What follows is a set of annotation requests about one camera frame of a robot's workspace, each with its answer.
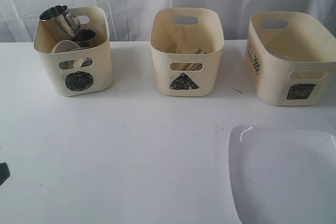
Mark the steel mug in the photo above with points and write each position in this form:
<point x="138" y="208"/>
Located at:
<point x="60" y="22"/>

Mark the cream bin with square mark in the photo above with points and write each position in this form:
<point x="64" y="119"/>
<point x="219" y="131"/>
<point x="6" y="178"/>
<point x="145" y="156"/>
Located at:
<point x="290" y="57"/>

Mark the small white bowl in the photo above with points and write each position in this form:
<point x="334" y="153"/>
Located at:
<point x="66" y="46"/>

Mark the wooden chopstick crossing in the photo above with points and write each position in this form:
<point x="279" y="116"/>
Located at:
<point x="200" y="51"/>

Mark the steel table knife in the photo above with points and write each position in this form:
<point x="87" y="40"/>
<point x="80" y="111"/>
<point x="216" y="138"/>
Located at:
<point x="195" y="67"/>

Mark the stainless steel bowl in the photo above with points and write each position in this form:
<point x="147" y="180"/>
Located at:
<point x="86" y="38"/>

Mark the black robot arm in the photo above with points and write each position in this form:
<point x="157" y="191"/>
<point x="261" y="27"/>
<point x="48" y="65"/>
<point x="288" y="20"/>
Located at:
<point x="4" y="173"/>

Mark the cream bin with circle mark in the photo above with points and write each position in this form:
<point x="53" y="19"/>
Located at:
<point x="82" y="71"/>

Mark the cream bin with triangle mark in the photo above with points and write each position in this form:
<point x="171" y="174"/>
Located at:
<point x="204" y="30"/>

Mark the wooden chopstick long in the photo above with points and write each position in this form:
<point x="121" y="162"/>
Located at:
<point x="177" y="42"/>

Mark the white square plate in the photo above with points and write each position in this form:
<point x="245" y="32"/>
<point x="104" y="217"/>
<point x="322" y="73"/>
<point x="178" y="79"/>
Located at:
<point x="282" y="176"/>

